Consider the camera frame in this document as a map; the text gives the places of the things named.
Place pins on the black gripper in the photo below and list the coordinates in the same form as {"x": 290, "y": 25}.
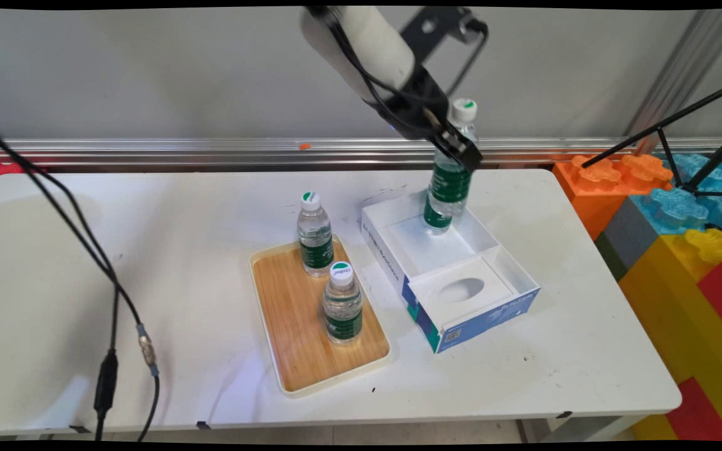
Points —
{"x": 417, "y": 113}

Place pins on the water bottle green label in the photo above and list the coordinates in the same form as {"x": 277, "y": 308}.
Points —
{"x": 342, "y": 307}
{"x": 436, "y": 221}
{"x": 452, "y": 188}
{"x": 316, "y": 244}

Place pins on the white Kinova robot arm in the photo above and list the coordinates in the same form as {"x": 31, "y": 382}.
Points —
{"x": 364, "y": 50}

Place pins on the orange giant building block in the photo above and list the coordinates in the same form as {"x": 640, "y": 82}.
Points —
{"x": 599, "y": 188}

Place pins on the white blue cardboard box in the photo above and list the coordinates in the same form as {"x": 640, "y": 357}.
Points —
{"x": 461, "y": 294}

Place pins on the grey giant building block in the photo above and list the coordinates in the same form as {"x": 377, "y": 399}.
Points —
{"x": 627, "y": 235}

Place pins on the black tripod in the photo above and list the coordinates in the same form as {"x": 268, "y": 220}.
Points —
{"x": 668, "y": 128}

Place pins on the blue giant building block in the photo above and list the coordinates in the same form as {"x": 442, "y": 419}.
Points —
{"x": 674, "y": 210}

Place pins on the bamboo tray white rim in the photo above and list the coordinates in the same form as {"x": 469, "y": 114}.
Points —
{"x": 298, "y": 326}

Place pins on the yellow giant building block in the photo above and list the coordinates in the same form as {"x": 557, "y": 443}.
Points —
{"x": 680, "y": 313}

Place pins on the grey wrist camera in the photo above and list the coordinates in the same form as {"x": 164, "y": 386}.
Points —
{"x": 442, "y": 24}

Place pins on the aluminium rail along wall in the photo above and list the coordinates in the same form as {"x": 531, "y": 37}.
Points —
{"x": 210, "y": 151}

